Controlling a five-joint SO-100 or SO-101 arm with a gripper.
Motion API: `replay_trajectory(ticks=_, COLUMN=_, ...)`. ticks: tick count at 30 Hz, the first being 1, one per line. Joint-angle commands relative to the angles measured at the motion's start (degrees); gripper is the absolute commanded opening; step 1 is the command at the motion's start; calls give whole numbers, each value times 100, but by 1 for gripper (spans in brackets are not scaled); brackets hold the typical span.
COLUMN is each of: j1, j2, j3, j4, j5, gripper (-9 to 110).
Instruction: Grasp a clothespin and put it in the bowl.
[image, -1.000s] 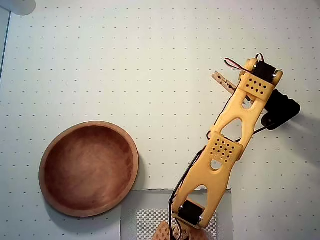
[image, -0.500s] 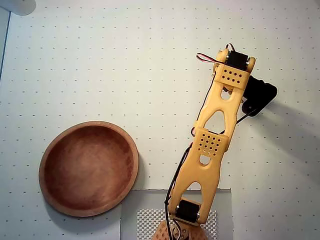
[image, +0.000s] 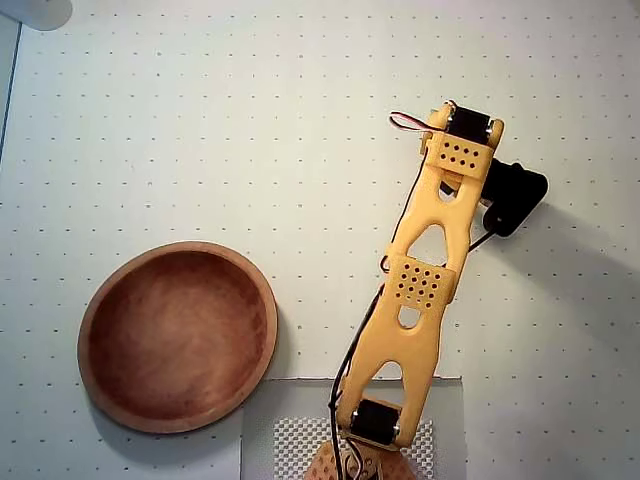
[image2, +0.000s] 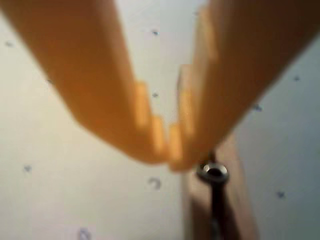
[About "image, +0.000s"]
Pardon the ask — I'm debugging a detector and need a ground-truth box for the black camera cable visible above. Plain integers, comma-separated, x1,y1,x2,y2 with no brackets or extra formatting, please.
327,227,501,480

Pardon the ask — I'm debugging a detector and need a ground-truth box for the white mesh anti-slip mat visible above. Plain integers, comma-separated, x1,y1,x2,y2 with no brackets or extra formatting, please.
272,417,436,480

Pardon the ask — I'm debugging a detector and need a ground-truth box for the tricolour servo wire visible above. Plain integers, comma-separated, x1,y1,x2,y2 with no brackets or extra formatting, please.
388,111,437,135

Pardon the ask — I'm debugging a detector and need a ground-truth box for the grey base plate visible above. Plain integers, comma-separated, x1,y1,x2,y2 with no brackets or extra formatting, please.
239,377,466,480

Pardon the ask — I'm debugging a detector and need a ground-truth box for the round wooden bowl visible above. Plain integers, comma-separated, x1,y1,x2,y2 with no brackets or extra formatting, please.
77,241,279,435

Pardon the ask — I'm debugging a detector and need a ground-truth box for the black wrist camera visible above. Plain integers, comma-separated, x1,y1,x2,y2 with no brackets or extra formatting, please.
477,158,549,239

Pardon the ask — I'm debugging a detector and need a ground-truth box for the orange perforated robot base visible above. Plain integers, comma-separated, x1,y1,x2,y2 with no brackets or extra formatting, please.
307,439,416,480

